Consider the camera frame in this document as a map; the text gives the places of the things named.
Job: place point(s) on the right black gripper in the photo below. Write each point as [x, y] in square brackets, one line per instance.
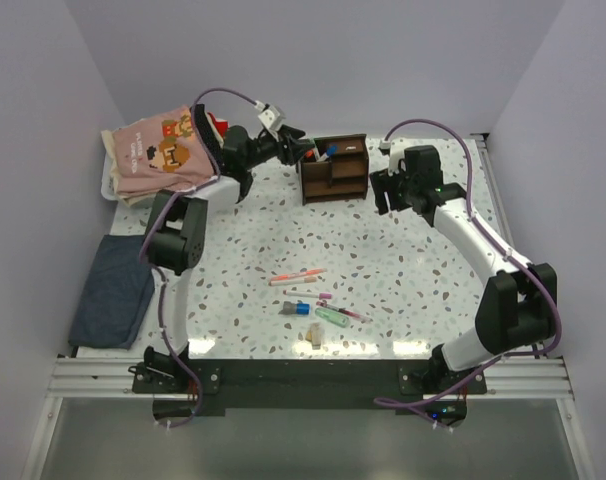
[379, 182]

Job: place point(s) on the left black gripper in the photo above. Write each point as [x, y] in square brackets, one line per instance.
[289, 138]

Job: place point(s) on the brown wooden desk organizer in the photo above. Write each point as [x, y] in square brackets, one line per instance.
[344, 176]

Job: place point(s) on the pink capped pen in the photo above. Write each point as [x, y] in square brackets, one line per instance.
[304, 294]

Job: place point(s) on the red clear pen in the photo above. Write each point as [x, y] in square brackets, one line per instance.
[344, 311]

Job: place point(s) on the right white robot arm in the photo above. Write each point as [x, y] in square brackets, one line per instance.
[518, 304]

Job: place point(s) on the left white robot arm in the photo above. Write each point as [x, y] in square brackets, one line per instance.
[175, 236]

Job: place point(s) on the black red folded garment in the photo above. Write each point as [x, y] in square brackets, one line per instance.
[209, 137]

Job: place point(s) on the pink pixel-print shirt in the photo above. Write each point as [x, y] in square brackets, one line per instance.
[174, 125]

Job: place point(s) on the green transparent case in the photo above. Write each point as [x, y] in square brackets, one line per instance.
[334, 317]

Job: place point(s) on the blue grey sharpener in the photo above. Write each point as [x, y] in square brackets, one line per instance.
[295, 308]

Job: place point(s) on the beige eraser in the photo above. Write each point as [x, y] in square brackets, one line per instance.
[314, 336]

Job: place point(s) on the blue folded cloth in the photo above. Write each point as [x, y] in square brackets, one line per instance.
[115, 296]

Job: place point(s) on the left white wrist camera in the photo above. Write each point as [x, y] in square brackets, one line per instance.
[271, 118]

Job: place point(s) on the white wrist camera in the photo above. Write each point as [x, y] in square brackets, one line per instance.
[271, 118]
[394, 151]

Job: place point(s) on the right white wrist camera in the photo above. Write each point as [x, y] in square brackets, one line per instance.
[394, 151]

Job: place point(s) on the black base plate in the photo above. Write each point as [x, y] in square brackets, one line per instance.
[214, 387]

